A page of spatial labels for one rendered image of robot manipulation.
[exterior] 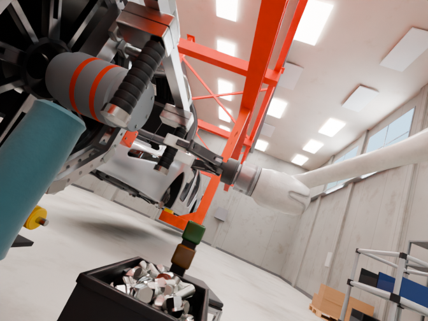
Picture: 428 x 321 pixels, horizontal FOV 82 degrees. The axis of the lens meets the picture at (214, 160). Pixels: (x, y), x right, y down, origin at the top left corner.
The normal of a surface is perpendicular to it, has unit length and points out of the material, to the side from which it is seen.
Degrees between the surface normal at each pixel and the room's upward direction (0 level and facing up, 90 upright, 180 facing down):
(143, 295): 69
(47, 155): 90
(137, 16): 90
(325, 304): 90
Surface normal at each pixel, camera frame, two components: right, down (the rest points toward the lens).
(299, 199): 0.14, -0.04
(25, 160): 0.49, -0.05
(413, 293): 0.00, -0.29
